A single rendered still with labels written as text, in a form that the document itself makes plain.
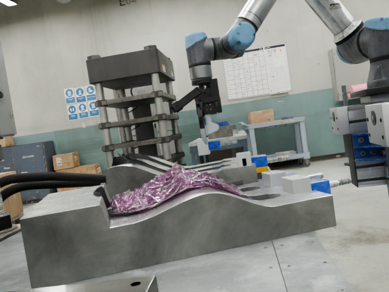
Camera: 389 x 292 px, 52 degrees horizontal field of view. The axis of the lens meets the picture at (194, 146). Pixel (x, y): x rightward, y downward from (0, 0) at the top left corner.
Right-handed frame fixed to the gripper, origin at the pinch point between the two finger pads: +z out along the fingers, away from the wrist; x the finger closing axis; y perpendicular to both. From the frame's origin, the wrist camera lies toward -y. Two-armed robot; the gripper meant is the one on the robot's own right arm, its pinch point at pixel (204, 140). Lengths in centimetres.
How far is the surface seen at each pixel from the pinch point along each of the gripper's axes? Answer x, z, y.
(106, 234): -75, 9, -11
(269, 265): -79, 15, 13
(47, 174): -10, 3, -51
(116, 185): -36.0, 6.5, -20.8
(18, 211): 382, 77, -302
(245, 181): -36.0, 9.6, 11.5
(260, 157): -31.2, 5.0, 16.1
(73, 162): 581, 30, -298
